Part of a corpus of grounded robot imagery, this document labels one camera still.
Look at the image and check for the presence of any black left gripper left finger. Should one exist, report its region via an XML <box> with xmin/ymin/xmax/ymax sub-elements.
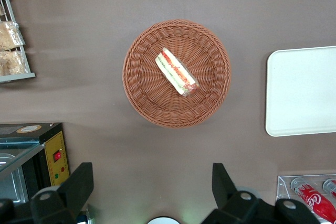
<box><xmin>30</xmin><ymin>162</ymin><xmax>95</xmax><ymax>224</ymax></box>

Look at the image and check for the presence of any black yellow food warmer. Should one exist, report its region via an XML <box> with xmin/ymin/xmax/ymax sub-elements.
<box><xmin>0</xmin><ymin>122</ymin><xmax>70</xmax><ymax>206</ymax></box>

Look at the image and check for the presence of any grey wire snack rack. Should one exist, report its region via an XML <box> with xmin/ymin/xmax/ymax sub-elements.
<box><xmin>0</xmin><ymin>0</ymin><xmax>36</xmax><ymax>83</ymax></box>

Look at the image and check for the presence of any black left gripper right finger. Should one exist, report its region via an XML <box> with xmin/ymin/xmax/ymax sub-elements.
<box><xmin>201</xmin><ymin>163</ymin><xmax>275</xmax><ymax>224</ymax></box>

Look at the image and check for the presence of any steel warmer pan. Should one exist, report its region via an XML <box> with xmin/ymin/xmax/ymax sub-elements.
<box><xmin>0</xmin><ymin>153</ymin><xmax>29</xmax><ymax>204</ymax></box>

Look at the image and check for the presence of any brown round wicker basket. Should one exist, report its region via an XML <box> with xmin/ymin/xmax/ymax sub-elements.
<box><xmin>122</xmin><ymin>19</ymin><xmax>232</xmax><ymax>129</ymax></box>

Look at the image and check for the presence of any sandwich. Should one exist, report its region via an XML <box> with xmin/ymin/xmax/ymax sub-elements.
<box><xmin>154</xmin><ymin>47</ymin><xmax>201</xmax><ymax>98</ymax></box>

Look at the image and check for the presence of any clear bag of snacks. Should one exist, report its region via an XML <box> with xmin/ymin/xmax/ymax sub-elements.
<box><xmin>0</xmin><ymin>21</ymin><xmax>26</xmax><ymax>51</ymax></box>
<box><xmin>0</xmin><ymin>50</ymin><xmax>29</xmax><ymax>76</ymax></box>

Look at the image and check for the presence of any clear acrylic bottle rack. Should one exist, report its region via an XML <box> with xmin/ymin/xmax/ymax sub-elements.
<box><xmin>276</xmin><ymin>173</ymin><xmax>336</xmax><ymax>224</ymax></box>

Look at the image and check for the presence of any beige plastic tray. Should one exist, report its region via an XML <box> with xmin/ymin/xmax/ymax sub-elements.
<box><xmin>265</xmin><ymin>46</ymin><xmax>336</xmax><ymax>137</ymax></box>

